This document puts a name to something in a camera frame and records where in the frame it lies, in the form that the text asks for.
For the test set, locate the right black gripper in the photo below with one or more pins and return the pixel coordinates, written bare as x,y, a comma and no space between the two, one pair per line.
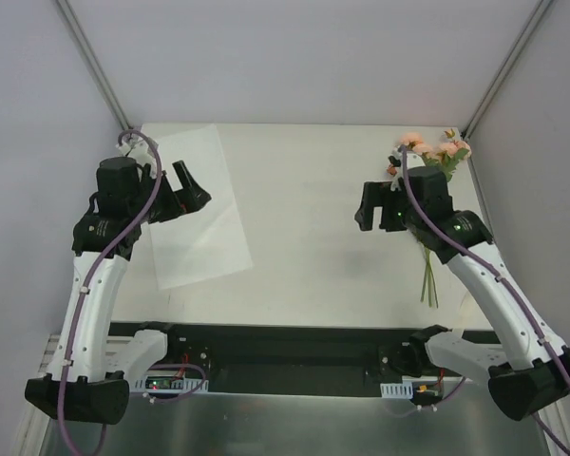
386,207

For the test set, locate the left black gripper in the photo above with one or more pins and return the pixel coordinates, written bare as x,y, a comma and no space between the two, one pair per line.
169,200

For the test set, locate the orange brown flower bunch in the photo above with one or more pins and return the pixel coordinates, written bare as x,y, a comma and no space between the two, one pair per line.
429,290

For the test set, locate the pink rose stem with leaves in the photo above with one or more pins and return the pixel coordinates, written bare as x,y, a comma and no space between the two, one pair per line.
451,151

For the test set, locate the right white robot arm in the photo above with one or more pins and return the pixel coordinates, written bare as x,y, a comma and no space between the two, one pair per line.
532,371

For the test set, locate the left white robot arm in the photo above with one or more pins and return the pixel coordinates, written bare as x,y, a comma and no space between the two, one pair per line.
82,383

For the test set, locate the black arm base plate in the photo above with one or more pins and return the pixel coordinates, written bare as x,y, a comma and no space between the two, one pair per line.
338,362

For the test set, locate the left white cable duct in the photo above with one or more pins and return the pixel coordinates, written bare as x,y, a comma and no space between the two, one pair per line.
168,385

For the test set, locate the white cable duct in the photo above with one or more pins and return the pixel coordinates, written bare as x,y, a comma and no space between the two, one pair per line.
403,390
168,385

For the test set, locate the right white cable duct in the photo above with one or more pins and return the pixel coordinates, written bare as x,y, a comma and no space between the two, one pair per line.
403,390

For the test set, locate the left aluminium frame post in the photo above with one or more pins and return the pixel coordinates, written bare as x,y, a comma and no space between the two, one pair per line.
81,42

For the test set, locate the aluminium frame post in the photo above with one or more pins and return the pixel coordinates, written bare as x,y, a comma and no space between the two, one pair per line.
81,42
529,29

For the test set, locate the right aluminium frame post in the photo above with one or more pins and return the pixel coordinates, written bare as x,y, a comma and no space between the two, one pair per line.
529,29

